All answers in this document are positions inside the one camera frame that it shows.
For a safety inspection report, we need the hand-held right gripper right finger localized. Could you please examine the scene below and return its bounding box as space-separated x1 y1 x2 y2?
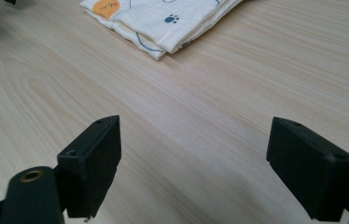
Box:
265 116 349 223

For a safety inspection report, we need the white printed cloth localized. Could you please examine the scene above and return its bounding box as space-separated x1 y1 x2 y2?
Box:
79 0 244 62

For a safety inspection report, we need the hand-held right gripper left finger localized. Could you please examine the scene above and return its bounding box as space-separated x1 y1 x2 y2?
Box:
56 114 122 219

